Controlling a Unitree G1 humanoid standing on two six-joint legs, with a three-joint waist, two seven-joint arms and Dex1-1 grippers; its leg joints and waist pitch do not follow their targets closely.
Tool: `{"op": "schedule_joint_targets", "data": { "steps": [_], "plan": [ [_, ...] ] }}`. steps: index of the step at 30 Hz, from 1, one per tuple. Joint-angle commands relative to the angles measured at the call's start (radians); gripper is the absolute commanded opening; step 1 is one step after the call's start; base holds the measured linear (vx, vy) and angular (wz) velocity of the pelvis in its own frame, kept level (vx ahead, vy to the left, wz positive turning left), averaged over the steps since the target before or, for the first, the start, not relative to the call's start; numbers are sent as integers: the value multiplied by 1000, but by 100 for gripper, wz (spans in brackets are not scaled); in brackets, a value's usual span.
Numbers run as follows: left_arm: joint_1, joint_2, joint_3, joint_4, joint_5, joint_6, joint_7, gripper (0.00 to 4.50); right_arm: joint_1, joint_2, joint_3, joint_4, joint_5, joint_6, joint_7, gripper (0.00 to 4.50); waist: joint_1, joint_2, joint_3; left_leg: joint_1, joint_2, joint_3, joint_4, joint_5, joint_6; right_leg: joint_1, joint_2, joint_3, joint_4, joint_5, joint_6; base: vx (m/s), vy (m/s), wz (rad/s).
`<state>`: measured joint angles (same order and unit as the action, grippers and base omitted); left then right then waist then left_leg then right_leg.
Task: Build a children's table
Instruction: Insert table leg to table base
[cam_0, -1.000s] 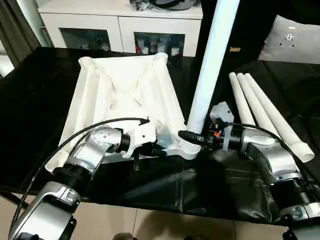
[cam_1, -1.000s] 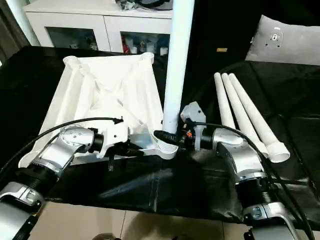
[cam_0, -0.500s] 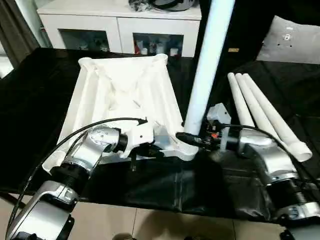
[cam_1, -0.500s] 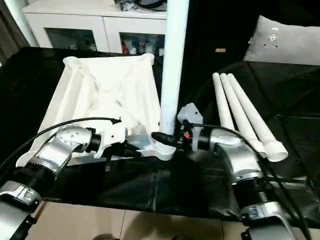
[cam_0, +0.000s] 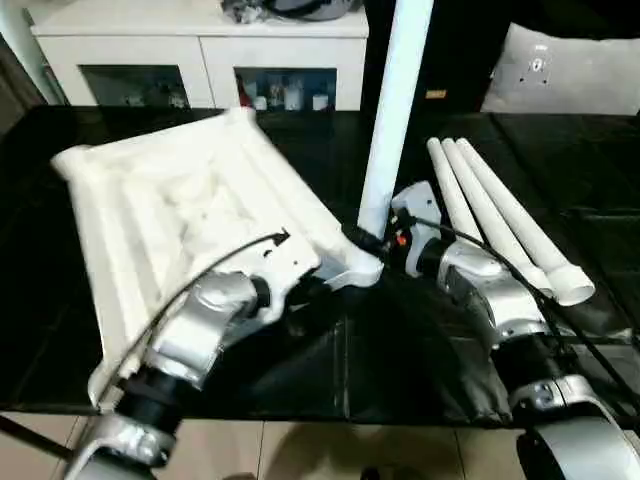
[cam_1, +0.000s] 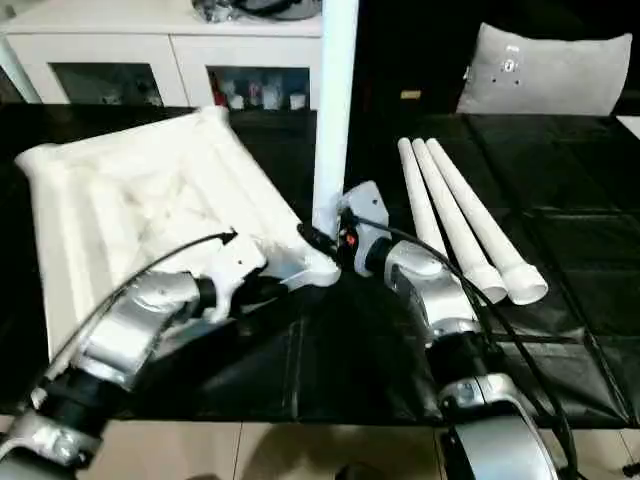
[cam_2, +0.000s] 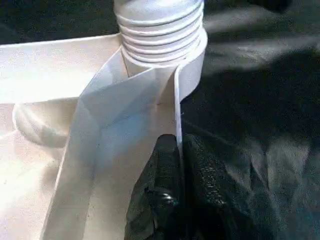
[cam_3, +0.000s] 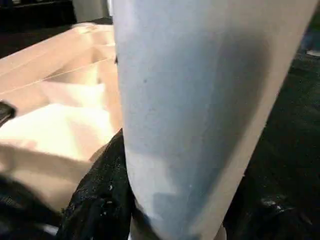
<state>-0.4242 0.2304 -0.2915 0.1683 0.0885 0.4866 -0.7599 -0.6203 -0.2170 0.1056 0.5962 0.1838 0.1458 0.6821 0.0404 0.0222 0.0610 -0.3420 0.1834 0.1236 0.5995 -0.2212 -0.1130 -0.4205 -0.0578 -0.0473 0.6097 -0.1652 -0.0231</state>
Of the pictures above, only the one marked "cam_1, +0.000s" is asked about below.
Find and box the white plastic table leg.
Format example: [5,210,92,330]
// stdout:
[398,138,451,259]
[412,138,508,305]
[312,0,360,239]
[428,138,549,306]

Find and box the white plastic table top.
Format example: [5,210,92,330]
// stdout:
[15,105,342,361]

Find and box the black work mat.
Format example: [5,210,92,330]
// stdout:
[0,105,640,426]

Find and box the grey round appliance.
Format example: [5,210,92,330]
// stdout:
[195,0,323,23]

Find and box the white glass-door sideboard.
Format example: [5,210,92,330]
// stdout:
[0,0,323,109]

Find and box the grey cushion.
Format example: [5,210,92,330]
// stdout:
[457,22,636,116]

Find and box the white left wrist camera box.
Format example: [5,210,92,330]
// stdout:
[198,240,269,323]

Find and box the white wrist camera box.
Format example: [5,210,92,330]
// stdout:
[340,180,393,243]
[198,240,269,323]

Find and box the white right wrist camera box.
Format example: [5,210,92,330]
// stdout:
[340,180,393,243]

